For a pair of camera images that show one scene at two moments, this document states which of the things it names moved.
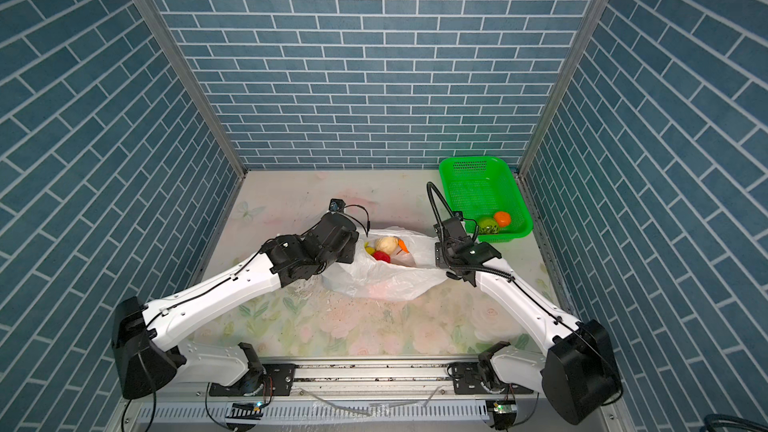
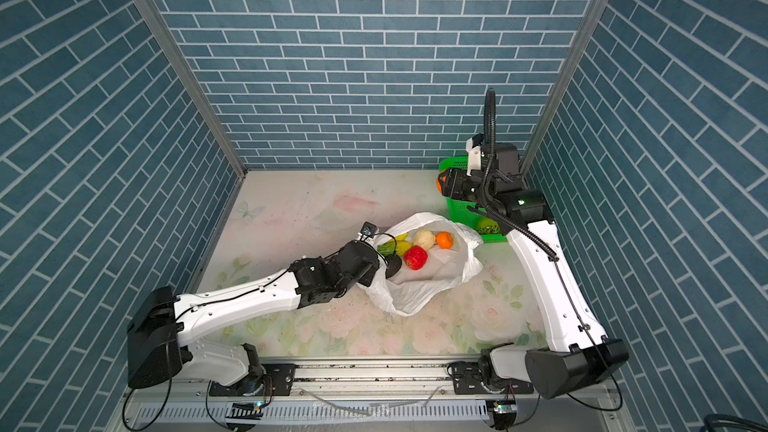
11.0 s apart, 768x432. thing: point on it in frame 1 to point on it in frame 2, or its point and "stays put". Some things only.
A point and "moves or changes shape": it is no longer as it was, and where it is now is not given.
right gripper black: x=440 y=254 to x=455 y=182
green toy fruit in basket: x=488 y=226 stays put
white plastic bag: x=406 y=275 moves or changes shape
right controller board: x=504 y=412 stays put
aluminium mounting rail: x=373 y=380 stays put
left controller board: x=242 y=410 stays put
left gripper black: x=351 y=245 to x=371 y=271
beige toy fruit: x=388 y=244 to x=424 y=239
